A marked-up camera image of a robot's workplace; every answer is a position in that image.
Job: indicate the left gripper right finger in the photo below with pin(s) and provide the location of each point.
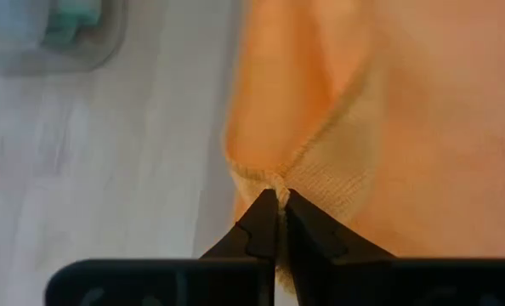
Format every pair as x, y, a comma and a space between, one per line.
316, 238

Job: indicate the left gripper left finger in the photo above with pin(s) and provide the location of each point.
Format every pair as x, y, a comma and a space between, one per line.
252, 238

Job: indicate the orange microfiber towel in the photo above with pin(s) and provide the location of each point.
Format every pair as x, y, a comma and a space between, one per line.
405, 127

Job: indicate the bright green microfiber towel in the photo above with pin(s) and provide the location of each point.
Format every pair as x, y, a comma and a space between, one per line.
72, 19

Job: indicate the clear plastic bin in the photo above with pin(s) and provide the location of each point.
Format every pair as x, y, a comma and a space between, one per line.
108, 51

